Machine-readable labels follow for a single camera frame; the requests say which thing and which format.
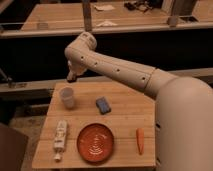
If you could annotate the white crumpled cloth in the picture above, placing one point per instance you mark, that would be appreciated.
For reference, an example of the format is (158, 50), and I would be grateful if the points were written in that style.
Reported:
(106, 24)

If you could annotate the blue sponge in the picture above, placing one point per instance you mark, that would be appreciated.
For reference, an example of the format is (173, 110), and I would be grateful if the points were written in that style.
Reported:
(103, 105)

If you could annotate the orange carrot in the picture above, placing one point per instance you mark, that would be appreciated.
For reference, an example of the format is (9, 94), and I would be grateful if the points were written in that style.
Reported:
(140, 140)

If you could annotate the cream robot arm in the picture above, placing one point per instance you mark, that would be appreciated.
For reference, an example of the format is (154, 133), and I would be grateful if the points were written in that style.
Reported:
(183, 105)

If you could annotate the white paper sheet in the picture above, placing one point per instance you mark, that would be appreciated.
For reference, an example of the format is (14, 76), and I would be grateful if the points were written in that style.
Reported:
(104, 7)

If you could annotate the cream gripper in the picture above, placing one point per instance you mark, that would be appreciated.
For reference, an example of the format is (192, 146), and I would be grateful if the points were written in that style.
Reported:
(74, 70)

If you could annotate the grey metal post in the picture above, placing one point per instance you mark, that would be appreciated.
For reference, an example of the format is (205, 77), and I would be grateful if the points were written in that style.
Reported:
(87, 15)

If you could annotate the grey metal bracket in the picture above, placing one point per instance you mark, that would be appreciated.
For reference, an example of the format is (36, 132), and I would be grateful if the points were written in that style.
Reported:
(181, 9)

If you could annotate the orange ceramic plate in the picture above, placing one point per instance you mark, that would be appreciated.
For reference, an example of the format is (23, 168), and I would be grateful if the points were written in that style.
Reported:
(95, 143)

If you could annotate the white squeeze bottle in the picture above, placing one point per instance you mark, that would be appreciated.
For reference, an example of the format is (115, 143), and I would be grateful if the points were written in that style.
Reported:
(60, 140)

